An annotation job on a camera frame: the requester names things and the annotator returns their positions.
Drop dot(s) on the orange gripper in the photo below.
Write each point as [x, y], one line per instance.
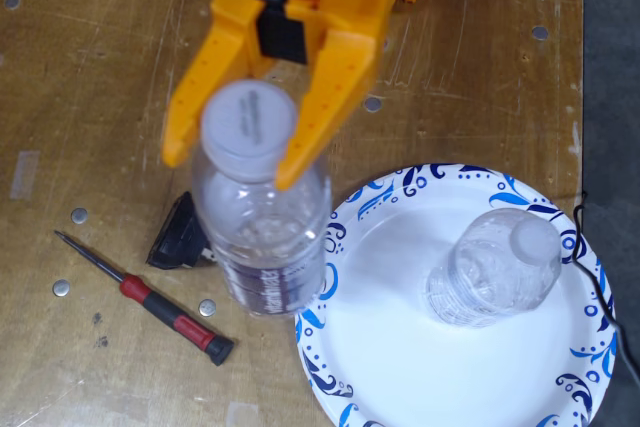
[350, 7]

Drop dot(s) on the clear vitamin water bottle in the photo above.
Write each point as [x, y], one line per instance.
[260, 247]

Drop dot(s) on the clear ribbed water bottle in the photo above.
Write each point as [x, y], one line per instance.
[480, 277]

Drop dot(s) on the white blue-patterned paper plate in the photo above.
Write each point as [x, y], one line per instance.
[400, 347]

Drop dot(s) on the black power plug adapter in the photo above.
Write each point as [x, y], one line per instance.
[175, 242]

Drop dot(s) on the silver coin cell battery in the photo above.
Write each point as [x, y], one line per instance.
[207, 307]
[62, 288]
[79, 216]

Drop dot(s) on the red black screwdriver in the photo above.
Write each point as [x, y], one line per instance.
[165, 307]

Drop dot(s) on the clear tape strip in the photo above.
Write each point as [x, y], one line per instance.
[241, 416]
[24, 175]

